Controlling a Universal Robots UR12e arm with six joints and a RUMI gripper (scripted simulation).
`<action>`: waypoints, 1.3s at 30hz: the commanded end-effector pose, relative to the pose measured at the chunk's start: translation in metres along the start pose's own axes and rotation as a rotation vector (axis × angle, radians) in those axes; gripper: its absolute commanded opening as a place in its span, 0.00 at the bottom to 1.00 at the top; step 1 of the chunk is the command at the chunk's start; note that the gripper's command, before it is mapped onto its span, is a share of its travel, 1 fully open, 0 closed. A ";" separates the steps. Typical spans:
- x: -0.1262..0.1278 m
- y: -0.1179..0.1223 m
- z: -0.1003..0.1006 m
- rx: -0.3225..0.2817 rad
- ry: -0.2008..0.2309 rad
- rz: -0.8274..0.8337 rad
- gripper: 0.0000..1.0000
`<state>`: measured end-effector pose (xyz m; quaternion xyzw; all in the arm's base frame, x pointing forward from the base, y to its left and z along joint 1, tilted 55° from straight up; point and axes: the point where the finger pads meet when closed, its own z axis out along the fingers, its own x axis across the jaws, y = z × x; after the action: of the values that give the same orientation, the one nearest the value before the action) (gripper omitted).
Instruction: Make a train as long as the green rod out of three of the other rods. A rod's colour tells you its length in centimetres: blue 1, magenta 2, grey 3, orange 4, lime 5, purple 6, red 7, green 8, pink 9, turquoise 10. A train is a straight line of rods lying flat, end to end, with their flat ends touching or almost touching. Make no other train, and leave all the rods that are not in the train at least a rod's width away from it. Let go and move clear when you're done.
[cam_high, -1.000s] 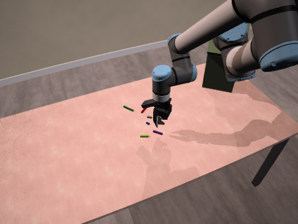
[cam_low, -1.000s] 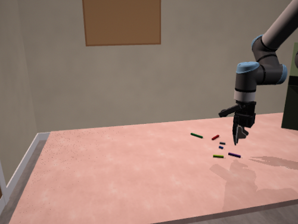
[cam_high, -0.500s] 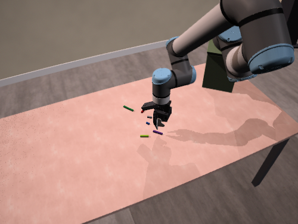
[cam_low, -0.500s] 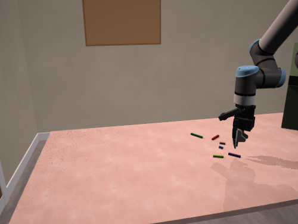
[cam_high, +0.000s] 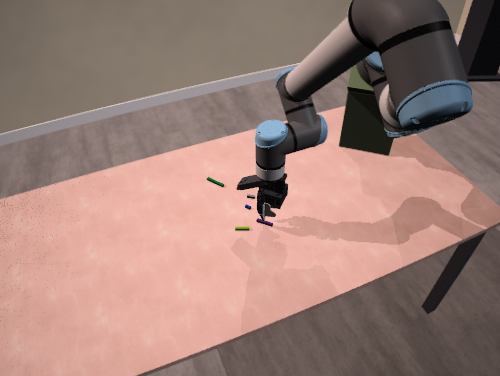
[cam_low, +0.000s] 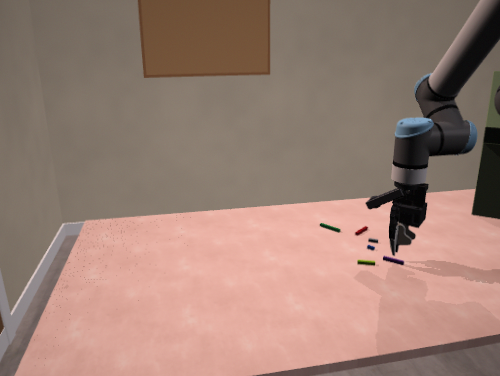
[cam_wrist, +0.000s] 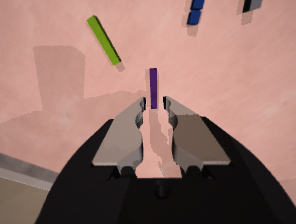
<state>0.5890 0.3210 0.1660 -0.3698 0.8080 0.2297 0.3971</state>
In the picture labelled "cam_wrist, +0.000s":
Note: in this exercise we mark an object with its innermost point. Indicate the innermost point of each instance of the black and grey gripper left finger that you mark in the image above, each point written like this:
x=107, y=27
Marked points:
x=116, y=144

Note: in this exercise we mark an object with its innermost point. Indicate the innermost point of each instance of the small blue block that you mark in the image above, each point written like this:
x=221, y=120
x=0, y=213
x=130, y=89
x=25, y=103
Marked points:
x=193, y=18
x=197, y=5

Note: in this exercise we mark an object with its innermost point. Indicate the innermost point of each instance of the lime green rod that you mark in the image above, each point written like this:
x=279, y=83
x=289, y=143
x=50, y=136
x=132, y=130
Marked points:
x=103, y=39

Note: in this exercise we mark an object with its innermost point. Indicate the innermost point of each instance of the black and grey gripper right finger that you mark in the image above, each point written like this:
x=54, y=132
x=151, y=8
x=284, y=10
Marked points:
x=200, y=142

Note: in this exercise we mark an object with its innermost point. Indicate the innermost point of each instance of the purple rod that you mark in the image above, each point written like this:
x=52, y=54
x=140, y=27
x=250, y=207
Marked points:
x=153, y=87

